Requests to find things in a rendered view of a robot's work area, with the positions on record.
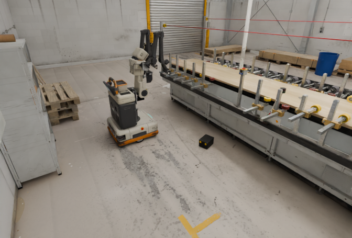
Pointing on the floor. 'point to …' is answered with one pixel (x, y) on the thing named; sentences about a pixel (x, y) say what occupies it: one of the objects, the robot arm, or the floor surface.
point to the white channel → (248, 19)
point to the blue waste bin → (326, 63)
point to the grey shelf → (24, 116)
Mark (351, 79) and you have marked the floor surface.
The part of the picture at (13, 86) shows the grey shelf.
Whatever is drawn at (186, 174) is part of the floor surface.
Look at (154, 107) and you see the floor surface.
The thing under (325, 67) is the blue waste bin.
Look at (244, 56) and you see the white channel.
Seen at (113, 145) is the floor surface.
